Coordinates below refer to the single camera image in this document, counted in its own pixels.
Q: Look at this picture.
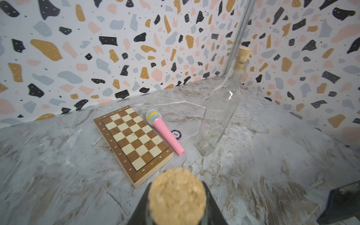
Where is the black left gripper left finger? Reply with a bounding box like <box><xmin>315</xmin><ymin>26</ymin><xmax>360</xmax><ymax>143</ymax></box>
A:
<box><xmin>127</xmin><ymin>191</ymin><xmax>152</xmax><ymax>225</ymax></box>

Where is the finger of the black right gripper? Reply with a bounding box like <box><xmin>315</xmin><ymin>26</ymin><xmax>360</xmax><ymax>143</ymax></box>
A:
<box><xmin>316</xmin><ymin>181</ymin><xmax>360</xmax><ymax>225</ymax></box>

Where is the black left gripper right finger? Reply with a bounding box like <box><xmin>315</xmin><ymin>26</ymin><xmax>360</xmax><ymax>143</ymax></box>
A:
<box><xmin>206</xmin><ymin>186</ymin><xmax>228</xmax><ymax>225</ymax></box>

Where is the glass bottle blue label back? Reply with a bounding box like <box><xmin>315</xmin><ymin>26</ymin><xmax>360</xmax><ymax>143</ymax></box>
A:
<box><xmin>145</xmin><ymin>167</ymin><xmax>210</xmax><ymax>225</ymax></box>

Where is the clear glass bottle with cork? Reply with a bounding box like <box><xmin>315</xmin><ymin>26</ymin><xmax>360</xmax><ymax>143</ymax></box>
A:
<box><xmin>195</xmin><ymin>46</ymin><xmax>252</xmax><ymax>157</ymax></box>

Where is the wooden chessboard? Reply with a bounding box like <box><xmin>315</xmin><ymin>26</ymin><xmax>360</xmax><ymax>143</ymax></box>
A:
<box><xmin>94</xmin><ymin>106</ymin><xmax>173</xmax><ymax>188</ymax></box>

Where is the purple poker chip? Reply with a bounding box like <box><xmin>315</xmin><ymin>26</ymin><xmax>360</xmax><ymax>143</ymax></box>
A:
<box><xmin>171</xmin><ymin>129</ymin><xmax>182</xmax><ymax>140</ymax></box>

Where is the pink toy microphone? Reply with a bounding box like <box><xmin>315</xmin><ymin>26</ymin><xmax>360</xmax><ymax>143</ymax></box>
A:
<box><xmin>146</xmin><ymin>109</ymin><xmax>185</xmax><ymax>156</ymax></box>

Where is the right metal corner post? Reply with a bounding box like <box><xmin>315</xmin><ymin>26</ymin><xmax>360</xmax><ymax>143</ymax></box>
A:
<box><xmin>224</xmin><ymin>0</ymin><xmax>256</xmax><ymax>76</ymax></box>

